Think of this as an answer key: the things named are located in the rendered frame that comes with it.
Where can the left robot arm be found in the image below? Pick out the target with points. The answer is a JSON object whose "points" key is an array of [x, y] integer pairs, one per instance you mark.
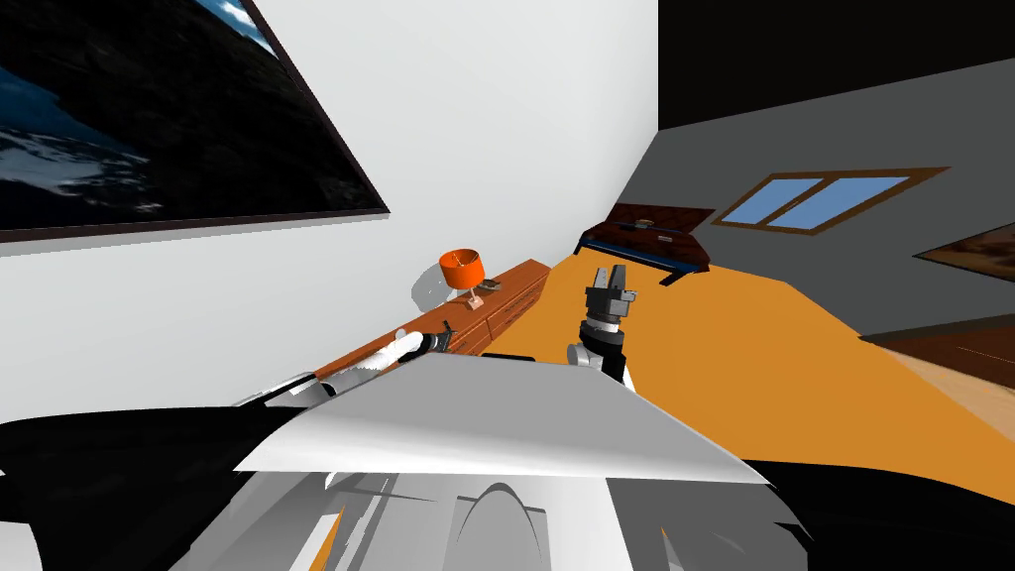
{"points": [[119, 476]]}

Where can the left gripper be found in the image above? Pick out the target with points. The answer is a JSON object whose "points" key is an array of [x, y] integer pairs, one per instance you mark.
{"points": [[441, 340]]}

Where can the dark wooden piano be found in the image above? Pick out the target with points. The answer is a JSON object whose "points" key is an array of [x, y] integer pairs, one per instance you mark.
{"points": [[650, 234]]}

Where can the orange table lamp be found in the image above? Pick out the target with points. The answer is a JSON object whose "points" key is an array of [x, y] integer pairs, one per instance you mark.
{"points": [[462, 270]]}

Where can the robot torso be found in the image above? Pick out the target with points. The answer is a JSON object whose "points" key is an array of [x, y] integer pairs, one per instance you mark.
{"points": [[492, 420]]}

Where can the brown framed wall picture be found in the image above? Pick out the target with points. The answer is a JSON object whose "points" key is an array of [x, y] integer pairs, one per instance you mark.
{"points": [[979, 252]]}

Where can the brown framed window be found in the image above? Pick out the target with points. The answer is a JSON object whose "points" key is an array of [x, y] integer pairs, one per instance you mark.
{"points": [[817, 200]]}

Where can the large dark framed wall picture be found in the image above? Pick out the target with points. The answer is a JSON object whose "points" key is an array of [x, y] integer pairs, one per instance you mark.
{"points": [[158, 119]]}

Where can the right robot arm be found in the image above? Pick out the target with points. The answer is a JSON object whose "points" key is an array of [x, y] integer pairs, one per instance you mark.
{"points": [[888, 515]]}

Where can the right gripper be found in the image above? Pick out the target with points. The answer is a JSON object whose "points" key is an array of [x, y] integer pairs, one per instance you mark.
{"points": [[609, 304]]}

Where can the brown wooden sideboard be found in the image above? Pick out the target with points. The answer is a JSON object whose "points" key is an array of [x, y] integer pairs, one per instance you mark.
{"points": [[507, 297]]}

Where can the dark brown wooden table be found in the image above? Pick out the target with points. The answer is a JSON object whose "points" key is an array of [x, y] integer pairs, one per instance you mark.
{"points": [[959, 349]]}

